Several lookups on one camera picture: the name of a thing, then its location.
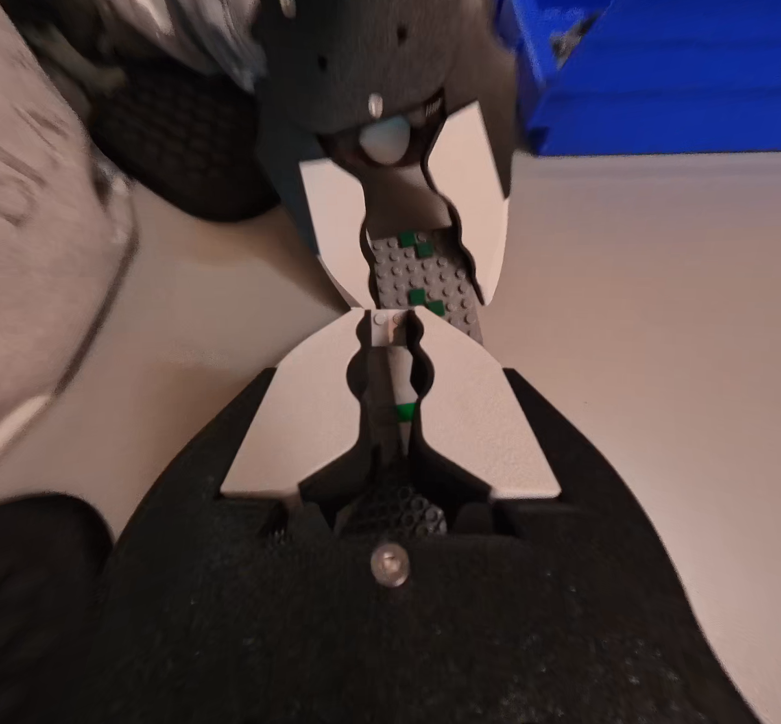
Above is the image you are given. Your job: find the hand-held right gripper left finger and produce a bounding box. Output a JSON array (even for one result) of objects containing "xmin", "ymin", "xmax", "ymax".
[{"xmin": 220, "ymin": 308, "xmax": 375, "ymax": 528}]

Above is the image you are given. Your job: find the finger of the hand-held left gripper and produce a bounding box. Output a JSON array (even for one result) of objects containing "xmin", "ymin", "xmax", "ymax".
[
  {"xmin": 423, "ymin": 100, "xmax": 510, "ymax": 310},
  {"xmin": 299, "ymin": 157, "xmax": 374, "ymax": 311}
]

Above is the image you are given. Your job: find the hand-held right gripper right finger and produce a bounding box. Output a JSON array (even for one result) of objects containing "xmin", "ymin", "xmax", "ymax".
[{"xmin": 409, "ymin": 308, "xmax": 562, "ymax": 525}]

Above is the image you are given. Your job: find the grey lego baseplate build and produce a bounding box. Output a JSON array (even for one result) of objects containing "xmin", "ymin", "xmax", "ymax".
[{"xmin": 338, "ymin": 225, "xmax": 490, "ymax": 537}]

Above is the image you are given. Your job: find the blue plastic storage bin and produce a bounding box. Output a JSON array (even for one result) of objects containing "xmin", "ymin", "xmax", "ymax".
[{"xmin": 487, "ymin": 0, "xmax": 781, "ymax": 158}]

